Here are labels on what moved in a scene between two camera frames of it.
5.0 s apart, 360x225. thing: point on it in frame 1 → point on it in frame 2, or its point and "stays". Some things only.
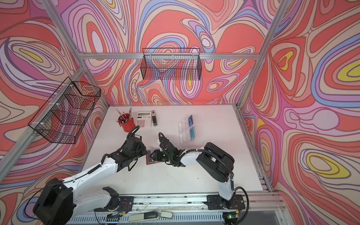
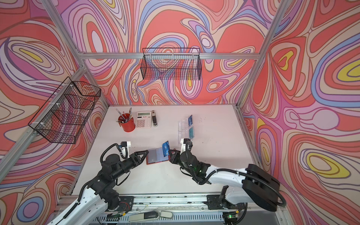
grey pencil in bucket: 116,109 stays
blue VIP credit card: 190,120 stays
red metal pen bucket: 127,121 stays
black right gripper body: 162,156 → 177,160
